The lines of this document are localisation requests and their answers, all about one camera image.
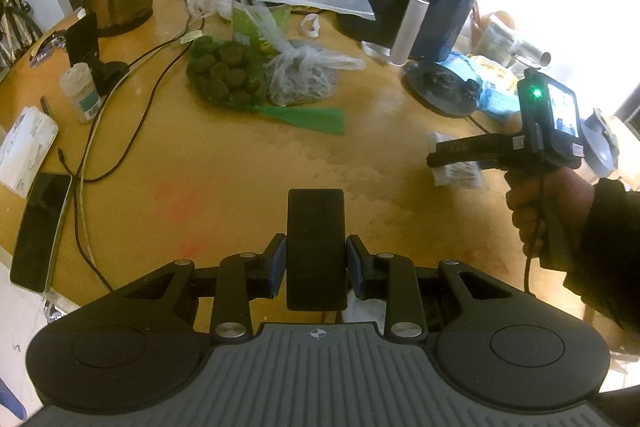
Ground black phone stand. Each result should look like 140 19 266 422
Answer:
64 11 132 96

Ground black kettle base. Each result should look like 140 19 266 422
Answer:
403 58 482 121

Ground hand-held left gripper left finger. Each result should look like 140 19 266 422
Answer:
115 233 289 344

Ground small white plastic bottle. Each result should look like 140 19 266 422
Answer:
59 62 97 126

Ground white ribbon loop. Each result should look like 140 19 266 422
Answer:
299 13 322 40

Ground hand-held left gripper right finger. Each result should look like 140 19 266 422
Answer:
346 234 507 344

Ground blue plastic object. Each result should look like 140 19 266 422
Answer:
0 377 27 421

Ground white paper packet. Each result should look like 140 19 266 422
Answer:
0 106 59 198

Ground clear shaker bottle grey lid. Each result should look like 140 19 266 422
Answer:
579 107 622 178

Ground black rectangular box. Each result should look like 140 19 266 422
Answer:
286 188 349 313

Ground black smartphone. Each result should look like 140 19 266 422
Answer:
9 172 74 294

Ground small blue printed packet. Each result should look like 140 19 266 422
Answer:
29 31 69 68

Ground blue face mask pack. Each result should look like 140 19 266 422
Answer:
444 51 524 116

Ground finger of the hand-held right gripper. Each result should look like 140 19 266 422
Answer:
426 151 512 172
434 134 518 158

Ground plastic bag of dark seeds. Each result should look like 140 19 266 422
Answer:
264 41 367 108

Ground person's right hand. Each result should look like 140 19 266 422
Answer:
506 166 597 259

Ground green net bag of fruit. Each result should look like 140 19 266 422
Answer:
185 33 347 138

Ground cotton swab pack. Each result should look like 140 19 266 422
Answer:
431 131 487 191

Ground silver metal cylinder tool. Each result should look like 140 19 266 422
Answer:
486 13 552 68

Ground green cylindrical can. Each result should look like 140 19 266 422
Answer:
231 0 294 56

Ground black cables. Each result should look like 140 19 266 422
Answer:
74 7 213 269

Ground round wooden desktop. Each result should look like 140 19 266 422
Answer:
0 0 601 333

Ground bicycle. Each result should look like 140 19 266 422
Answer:
0 0 44 68

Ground kettle base power cable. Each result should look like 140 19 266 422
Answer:
466 113 494 136

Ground person's right forearm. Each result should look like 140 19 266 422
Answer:
561 178 640 334

